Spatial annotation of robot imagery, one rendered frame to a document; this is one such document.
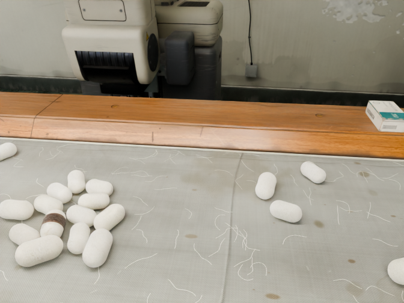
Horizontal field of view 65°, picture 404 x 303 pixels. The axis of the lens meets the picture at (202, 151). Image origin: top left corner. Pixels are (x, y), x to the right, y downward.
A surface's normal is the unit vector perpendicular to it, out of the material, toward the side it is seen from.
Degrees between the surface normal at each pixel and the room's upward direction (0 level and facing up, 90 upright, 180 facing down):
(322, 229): 0
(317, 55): 90
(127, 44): 98
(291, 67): 90
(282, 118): 0
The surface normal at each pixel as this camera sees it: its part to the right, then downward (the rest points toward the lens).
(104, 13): -0.15, 0.65
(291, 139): -0.08, -0.22
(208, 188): 0.00, -0.84
